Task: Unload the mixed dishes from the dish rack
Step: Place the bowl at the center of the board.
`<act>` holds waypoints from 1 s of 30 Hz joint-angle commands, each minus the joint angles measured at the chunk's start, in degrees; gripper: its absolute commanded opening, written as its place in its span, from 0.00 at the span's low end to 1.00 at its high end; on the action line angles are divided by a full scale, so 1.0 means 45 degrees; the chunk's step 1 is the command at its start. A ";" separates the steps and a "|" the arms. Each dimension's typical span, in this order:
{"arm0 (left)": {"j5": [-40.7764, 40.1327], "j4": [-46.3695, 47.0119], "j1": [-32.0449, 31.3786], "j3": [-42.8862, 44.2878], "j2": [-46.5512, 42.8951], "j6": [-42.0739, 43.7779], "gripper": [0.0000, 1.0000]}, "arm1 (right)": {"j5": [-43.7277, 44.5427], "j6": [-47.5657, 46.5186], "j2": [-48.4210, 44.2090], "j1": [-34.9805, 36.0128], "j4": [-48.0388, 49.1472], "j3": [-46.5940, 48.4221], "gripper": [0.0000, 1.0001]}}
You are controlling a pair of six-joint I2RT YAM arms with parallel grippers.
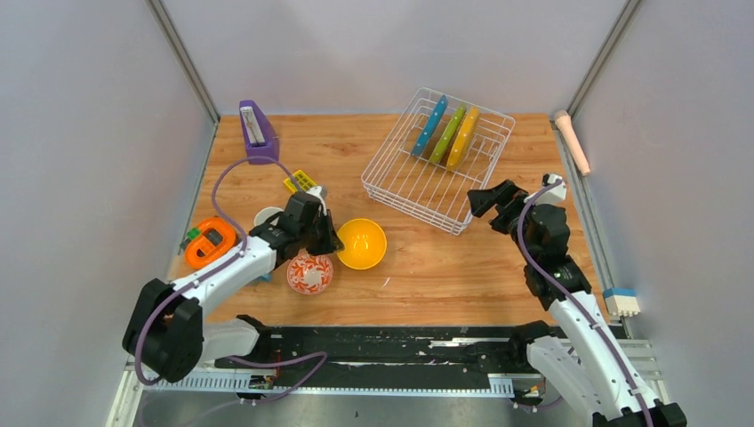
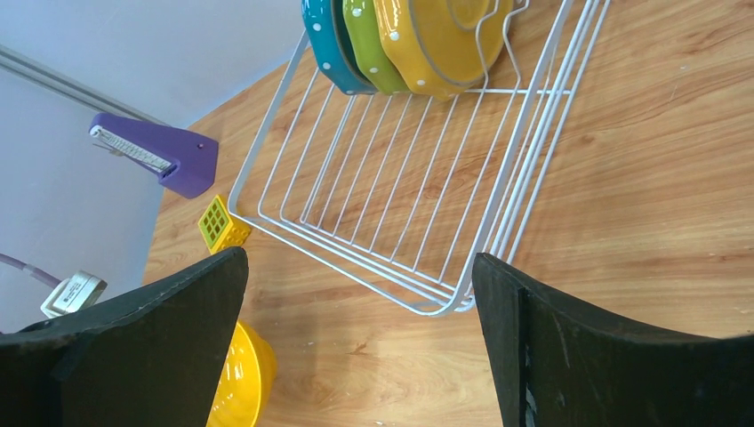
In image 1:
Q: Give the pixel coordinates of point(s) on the green toy piece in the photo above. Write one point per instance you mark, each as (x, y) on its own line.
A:
(190, 236)

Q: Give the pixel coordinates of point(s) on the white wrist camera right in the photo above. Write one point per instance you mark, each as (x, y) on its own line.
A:
(553, 190)

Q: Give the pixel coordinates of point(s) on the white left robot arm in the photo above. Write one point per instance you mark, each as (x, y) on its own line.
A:
(168, 331)

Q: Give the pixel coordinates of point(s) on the green dotted plate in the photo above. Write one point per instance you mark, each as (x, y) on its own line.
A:
(445, 139)

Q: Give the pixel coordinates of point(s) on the pink mug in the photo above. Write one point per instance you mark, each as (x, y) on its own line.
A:
(267, 213)

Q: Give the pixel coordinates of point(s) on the pink cylinder handle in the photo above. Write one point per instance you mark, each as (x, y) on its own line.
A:
(564, 124)

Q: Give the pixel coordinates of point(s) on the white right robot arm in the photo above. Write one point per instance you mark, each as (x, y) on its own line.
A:
(597, 379)

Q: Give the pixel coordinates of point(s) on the yellow dotted plate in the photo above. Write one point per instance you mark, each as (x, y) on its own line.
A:
(463, 139)

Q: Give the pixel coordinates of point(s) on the purple metronome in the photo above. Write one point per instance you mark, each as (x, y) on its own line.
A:
(261, 143)

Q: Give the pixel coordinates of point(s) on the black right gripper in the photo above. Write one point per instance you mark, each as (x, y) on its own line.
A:
(503, 194)

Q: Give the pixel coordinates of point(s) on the white wire dish rack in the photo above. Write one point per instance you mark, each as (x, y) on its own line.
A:
(426, 191)

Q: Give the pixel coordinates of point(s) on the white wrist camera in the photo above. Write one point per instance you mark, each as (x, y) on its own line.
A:
(320, 192)
(553, 190)

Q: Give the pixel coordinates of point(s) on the white orange patterned bowl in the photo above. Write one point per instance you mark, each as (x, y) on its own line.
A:
(308, 274)

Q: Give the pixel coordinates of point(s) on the white blue toy block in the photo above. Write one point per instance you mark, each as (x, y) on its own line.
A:
(621, 302)

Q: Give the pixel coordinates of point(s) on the blue dotted plate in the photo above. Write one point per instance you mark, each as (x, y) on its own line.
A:
(430, 126)

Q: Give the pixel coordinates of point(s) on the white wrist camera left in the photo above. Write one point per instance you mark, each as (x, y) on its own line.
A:
(320, 192)

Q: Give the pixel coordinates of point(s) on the yellow green toy block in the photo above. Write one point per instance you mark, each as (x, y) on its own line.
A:
(299, 181)

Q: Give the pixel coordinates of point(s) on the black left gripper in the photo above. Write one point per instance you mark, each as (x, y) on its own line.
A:
(332, 242)

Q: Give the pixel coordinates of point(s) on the yellow ribbed bowl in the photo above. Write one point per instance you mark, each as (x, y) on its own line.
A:
(365, 244)

